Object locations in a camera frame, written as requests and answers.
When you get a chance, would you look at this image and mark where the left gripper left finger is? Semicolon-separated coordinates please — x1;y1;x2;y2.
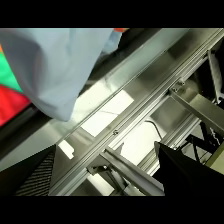
0;144;57;197

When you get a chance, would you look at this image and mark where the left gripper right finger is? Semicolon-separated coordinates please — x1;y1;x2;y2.
153;140;224;197

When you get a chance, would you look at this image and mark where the light blue shirt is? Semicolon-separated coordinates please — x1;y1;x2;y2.
0;27;123;122

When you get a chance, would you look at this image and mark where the black cable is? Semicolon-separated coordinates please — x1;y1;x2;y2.
143;119;164;141

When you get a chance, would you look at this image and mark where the silver frame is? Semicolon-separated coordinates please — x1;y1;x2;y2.
0;27;224;197

